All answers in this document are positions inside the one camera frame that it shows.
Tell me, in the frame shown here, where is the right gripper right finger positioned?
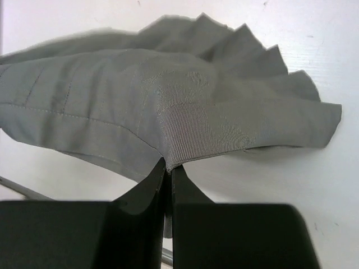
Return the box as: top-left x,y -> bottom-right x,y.
171,167 -> 320,268

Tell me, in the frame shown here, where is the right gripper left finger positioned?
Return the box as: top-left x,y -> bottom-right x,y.
1,159 -> 165,268

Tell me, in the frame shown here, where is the grey pleated skirt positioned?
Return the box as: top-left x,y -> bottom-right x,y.
0,12 -> 343,239

